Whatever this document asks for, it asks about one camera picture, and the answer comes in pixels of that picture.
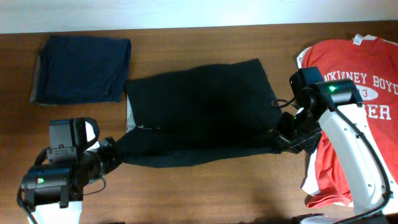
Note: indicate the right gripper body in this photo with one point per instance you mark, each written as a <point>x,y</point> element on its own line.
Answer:
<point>288,137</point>

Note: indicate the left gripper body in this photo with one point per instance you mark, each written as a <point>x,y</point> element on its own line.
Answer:
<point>109,152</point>

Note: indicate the black shorts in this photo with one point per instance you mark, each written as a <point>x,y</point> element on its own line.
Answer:
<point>200,115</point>

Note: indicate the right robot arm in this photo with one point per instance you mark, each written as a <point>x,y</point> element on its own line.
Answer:
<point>336,108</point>

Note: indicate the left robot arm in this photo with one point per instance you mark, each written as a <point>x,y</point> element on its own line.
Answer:
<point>53,192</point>

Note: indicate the folded navy blue garment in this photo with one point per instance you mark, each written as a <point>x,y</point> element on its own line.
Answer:
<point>80,69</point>

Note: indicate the red soccer t-shirt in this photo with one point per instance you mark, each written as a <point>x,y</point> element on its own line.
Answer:
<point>371,63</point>

